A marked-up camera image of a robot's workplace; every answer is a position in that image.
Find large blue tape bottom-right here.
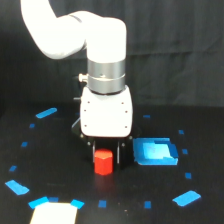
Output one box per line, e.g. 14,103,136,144
173,190,201,207

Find small blue tape right lower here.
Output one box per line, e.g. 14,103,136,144
185,173,192,179

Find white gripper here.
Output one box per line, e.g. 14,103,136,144
71,86,133,167

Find large blue tape left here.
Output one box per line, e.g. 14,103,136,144
5,180,29,195

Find blue tape strip bottom-left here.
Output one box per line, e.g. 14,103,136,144
28,196,49,209

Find blue tape beside paper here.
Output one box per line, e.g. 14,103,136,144
70,199,85,209

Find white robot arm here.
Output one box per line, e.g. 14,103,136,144
20,0,133,163

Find blue tape square target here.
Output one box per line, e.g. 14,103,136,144
133,138,179,166

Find small blue tape left lower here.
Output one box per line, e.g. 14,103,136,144
9,165,17,172

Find white paper sheet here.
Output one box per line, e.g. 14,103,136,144
30,202,77,224

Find long blue tape top-left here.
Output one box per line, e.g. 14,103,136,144
35,108,57,119

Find small blue tape left middle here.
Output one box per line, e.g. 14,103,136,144
21,142,28,147

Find small blue tape bottom centre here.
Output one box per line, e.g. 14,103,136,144
98,200,107,208

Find red hexagonal block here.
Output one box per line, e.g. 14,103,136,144
94,149,113,176

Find small blue tape right middle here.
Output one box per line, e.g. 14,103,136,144
182,149,188,155

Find small blue tape bottom right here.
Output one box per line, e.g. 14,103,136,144
144,201,151,209

